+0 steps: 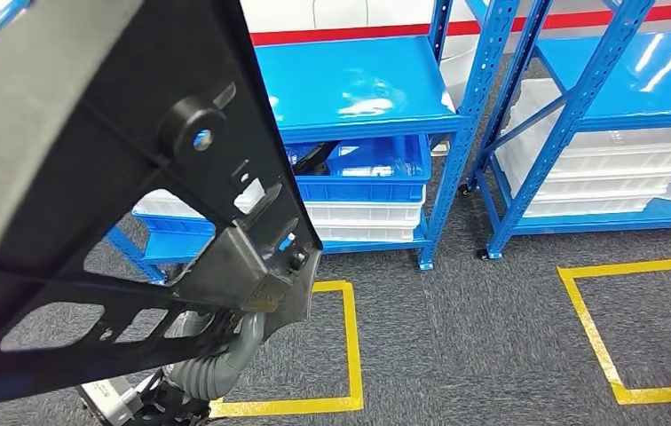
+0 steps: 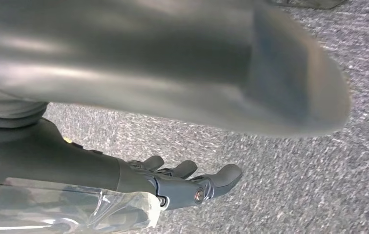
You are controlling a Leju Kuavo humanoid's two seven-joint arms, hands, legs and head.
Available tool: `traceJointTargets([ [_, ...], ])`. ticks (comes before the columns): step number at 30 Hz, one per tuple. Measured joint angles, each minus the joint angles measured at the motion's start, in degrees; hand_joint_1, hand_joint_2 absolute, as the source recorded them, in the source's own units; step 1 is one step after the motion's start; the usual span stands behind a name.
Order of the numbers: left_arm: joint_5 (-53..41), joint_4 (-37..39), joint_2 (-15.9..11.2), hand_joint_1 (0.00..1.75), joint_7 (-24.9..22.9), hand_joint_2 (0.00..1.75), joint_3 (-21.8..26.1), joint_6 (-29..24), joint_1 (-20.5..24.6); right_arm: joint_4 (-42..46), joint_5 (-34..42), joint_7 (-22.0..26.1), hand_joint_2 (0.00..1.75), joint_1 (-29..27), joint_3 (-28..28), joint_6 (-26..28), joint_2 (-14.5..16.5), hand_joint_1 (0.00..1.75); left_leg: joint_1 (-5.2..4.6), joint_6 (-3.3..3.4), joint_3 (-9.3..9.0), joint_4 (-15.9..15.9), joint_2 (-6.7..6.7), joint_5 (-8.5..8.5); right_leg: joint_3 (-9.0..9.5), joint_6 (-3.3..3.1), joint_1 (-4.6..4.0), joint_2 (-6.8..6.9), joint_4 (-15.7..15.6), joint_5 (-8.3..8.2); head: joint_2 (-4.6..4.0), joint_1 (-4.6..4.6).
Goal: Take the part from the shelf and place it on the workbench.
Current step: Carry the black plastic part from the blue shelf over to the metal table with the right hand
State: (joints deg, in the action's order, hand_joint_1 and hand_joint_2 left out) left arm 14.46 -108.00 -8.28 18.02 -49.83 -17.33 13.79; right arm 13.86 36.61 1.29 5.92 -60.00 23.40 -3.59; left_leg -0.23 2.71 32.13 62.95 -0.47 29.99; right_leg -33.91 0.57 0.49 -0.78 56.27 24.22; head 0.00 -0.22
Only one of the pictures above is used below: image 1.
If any white car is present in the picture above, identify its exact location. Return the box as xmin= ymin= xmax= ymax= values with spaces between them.
xmin=240 ymin=0 xmax=613 ymax=110

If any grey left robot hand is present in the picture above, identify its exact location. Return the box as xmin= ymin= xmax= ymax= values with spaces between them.
xmin=162 ymin=310 xmax=267 ymax=354

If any blue plastic bin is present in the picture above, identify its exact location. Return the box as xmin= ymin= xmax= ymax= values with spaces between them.
xmin=130 ymin=211 xmax=219 ymax=267
xmin=285 ymin=133 xmax=432 ymax=204

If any yellow floor tape square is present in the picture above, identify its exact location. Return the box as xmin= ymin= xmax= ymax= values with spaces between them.
xmin=557 ymin=256 xmax=671 ymax=406
xmin=209 ymin=280 xmax=366 ymax=420

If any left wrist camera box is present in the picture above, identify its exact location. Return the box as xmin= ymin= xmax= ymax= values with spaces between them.
xmin=76 ymin=375 xmax=148 ymax=426

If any blue metal shelf rack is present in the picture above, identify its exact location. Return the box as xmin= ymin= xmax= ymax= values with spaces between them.
xmin=0 ymin=0 xmax=522 ymax=287
xmin=465 ymin=0 xmax=671 ymax=261

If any red barrier belt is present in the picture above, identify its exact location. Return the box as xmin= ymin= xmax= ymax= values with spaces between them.
xmin=249 ymin=3 xmax=671 ymax=47

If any black plastic frame part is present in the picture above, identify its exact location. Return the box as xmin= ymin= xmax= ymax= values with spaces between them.
xmin=0 ymin=0 xmax=324 ymax=411

